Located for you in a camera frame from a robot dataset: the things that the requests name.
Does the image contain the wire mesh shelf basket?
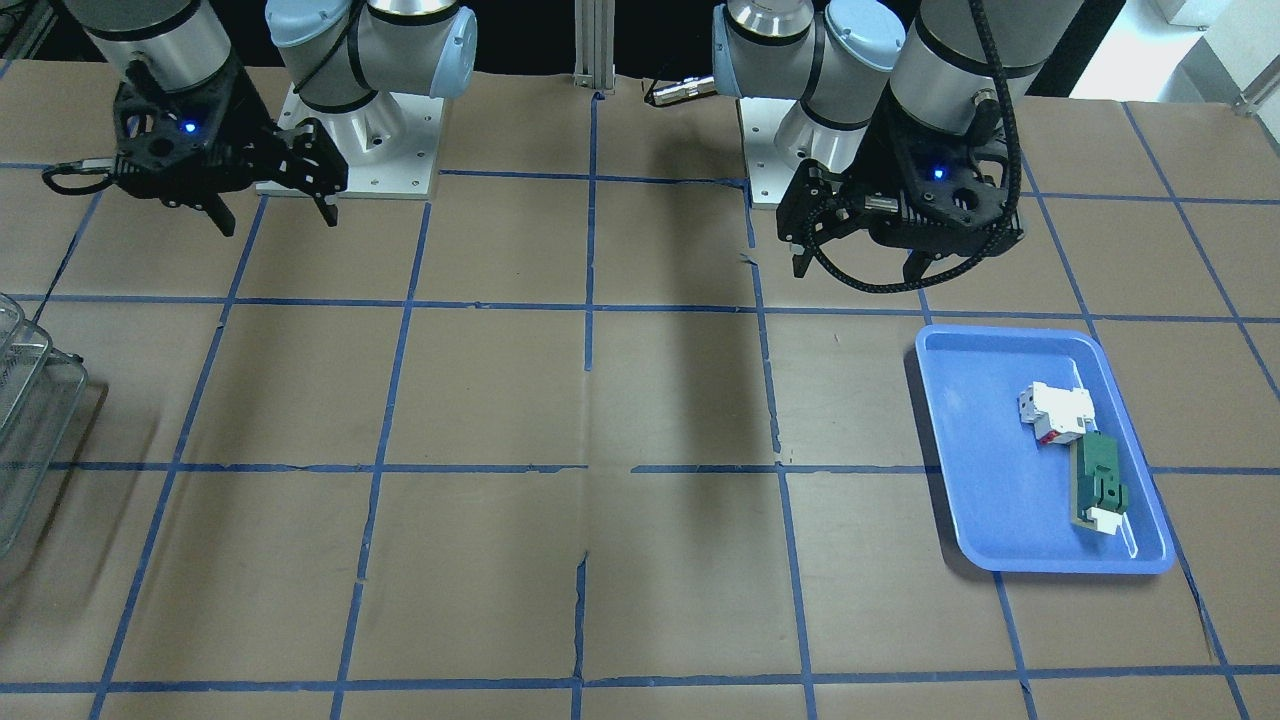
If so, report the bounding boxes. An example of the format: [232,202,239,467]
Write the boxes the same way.
[1,295,87,556]

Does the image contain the blue plastic tray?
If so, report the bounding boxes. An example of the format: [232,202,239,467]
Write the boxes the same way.
[915,324,1176,575]

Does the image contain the aluminium frame post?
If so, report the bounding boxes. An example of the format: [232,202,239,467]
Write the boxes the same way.
[572,0,616,95]

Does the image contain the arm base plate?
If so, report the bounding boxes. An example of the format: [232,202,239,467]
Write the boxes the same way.
[279,86,451,200]
[739,97,838,210]

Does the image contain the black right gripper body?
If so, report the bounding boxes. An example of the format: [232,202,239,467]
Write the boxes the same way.
[110,55,349,208]

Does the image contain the silver cable connector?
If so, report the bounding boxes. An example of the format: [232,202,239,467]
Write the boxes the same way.
[643,76,718,108]

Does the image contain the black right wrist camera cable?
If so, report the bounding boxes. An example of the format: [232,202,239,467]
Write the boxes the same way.
[40,160,122,197]

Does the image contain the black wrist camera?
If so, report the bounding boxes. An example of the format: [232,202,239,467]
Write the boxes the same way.
[111,81,252,206]
[852,137,1010,258]

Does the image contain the black left wrist camera cable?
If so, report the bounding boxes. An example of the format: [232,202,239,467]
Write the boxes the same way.
[804,0,1025,295]

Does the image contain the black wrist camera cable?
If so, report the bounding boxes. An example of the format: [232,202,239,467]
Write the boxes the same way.
[804,0,1025,295]
[40,160,122,197]

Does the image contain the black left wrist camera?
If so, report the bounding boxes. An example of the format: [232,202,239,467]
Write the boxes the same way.
[852,137,1010,258]

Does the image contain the green terminal block module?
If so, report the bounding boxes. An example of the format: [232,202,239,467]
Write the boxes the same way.
[1071,430,1130,536]

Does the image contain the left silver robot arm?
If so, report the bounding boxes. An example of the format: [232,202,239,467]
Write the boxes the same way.
[712,1,1082,293]

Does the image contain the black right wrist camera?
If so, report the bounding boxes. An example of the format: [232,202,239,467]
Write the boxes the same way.
[111,81,252,206]

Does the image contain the white red circuit breaker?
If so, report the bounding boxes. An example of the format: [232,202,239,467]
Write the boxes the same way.
[1018,380,1094,445]

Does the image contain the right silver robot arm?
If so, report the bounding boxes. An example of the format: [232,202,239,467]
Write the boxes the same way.
[41,1,479,236]

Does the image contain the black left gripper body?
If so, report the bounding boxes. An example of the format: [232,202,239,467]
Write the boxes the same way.
[776,90,1025,259]

